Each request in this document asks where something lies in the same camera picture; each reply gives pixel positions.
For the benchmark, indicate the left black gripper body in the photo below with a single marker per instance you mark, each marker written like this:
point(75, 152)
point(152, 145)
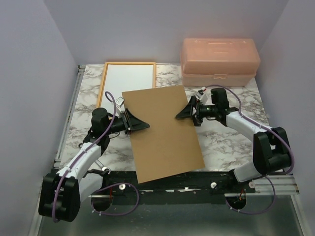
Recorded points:
point(119, 124)

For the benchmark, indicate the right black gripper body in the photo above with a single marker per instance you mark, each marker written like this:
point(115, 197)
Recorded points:
point(207, 111)

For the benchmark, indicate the orange wooden picture frame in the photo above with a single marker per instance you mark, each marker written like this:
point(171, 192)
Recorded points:
point(103, 83)

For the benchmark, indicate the brown cardboard backing board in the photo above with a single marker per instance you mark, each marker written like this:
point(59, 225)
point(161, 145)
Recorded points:
point(169, 146)

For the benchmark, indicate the sunset landscape photo print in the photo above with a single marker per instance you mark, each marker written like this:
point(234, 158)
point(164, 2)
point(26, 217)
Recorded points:
point(128, 78)

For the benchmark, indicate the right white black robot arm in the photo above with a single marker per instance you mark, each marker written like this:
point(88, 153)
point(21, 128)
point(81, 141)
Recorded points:
point(271, 150)

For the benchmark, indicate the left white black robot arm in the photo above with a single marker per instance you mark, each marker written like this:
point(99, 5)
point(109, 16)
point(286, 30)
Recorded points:
point(62, 192)

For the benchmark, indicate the silver ratchet wrench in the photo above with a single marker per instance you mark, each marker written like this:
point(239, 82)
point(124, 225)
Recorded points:
point(102, 167)

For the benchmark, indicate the pink translucent plastic box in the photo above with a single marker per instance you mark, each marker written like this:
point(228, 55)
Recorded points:
point(229, 62)

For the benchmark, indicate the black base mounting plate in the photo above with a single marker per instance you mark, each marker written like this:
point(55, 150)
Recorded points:
point(122, 188)

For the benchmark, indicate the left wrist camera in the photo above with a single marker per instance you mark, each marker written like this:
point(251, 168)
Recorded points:
point(119, 103)

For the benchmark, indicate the aluminium extrusion rail left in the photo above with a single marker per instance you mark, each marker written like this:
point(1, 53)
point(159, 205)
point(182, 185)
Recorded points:
point(58, 158)

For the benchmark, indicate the aluminium extrusion rail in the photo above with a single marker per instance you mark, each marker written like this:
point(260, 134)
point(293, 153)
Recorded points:
point(283, 185)
point(58, 158)

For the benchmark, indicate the aluminium extrusion rail front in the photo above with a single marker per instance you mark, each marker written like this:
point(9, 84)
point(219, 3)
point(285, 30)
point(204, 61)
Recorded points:
point(283, 185)

